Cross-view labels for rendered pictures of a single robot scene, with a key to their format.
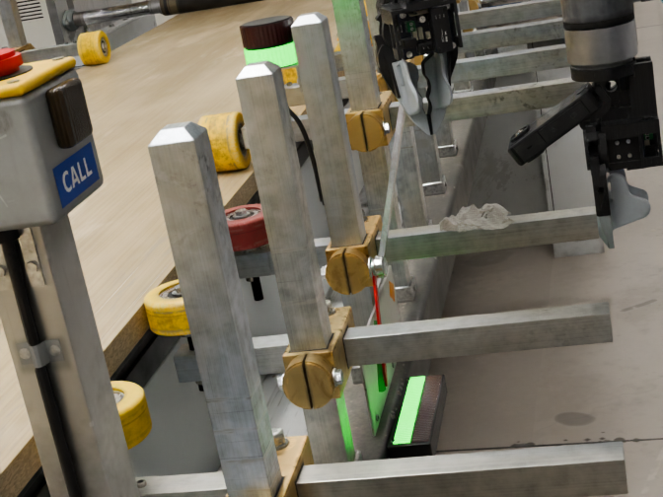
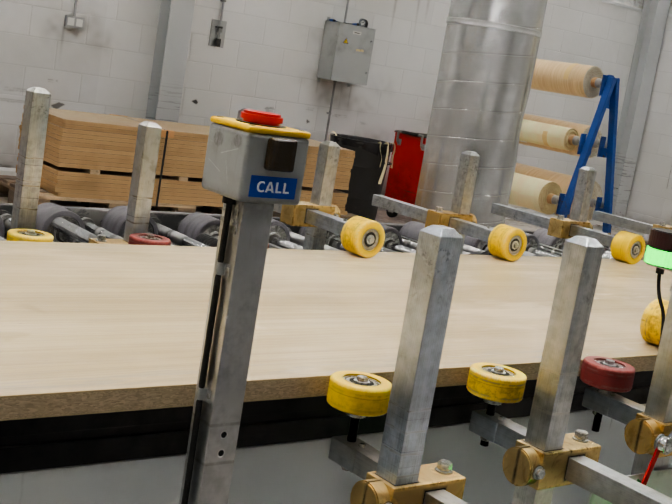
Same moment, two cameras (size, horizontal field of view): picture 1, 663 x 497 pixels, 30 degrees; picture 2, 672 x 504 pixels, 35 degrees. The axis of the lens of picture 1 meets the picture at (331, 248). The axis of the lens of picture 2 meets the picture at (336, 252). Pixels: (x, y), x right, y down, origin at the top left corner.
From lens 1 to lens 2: 0.55 m
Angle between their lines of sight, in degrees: 37
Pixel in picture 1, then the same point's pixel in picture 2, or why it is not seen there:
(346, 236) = (656, 411)
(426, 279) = not seen: outside the picture
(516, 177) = not seen: outside the picture
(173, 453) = not seen: hidden behind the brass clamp
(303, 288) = (547, 401)
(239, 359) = (412, 383)
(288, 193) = (564, 331)
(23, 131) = (243, 149)
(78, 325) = (245, 265)
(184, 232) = (416, 290)
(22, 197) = (233, 182)
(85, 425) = (224, 316)
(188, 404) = (497, 465)
